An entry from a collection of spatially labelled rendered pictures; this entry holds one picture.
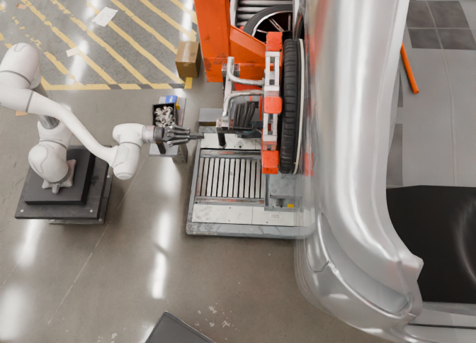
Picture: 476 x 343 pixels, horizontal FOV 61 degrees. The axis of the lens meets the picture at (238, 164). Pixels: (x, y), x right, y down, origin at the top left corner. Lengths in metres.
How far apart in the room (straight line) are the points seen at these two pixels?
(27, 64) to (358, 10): 1.45
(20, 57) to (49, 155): 0.61
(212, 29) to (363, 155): 1.47
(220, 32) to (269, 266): 1.41
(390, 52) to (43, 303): 2.39
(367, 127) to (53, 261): 2.29
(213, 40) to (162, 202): 1.13
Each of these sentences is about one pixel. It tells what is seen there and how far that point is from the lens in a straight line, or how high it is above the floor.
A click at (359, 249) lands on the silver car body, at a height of 1.60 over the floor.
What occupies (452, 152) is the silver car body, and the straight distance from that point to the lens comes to 1.99.
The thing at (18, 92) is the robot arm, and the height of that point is 1.16.
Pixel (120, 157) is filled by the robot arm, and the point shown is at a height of 0.89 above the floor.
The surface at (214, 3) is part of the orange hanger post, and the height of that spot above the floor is 1.12.
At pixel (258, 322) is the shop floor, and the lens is 2.52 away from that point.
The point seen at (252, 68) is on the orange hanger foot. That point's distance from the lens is 2.47.
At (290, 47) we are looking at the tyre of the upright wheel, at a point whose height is 1.16.
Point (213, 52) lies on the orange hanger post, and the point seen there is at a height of 0.78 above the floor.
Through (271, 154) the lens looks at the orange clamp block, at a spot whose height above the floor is 0.88.
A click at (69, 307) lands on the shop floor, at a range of 2.76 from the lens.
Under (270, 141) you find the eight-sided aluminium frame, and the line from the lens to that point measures 1.81.
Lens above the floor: 2.50
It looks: 61 degrees down
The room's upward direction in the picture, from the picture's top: 5 degrees counter-clockwise
